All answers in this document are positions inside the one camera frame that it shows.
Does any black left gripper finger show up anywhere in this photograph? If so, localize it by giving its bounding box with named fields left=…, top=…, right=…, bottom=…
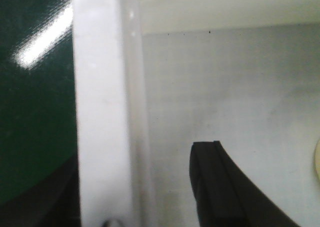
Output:
left=189, top=141, right=297, bottom=227

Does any white plastic tote crate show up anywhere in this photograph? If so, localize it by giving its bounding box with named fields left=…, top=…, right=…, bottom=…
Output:
left=72, top=0, right=320, bottom=227

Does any cream yellow plush toy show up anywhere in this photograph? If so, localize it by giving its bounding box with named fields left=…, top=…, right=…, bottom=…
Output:
left=312, top=139, right=320, bottom=183

